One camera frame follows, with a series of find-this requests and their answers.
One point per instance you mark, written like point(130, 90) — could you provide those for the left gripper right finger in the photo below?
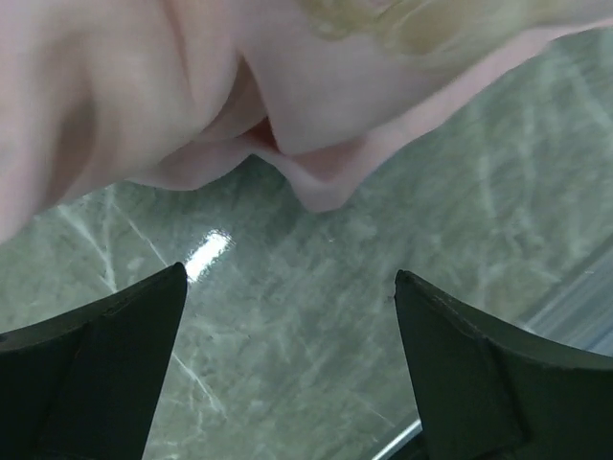
point(493, 378)

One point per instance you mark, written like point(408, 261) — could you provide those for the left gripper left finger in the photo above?
point(85, 384)

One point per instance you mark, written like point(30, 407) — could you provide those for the cream yellow-edged pillow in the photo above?
point(419, 28)

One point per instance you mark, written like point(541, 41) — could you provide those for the aluminium mounting rail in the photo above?
point(570, 311)

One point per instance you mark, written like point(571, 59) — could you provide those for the pink pillowcase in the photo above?
point(175, 94)

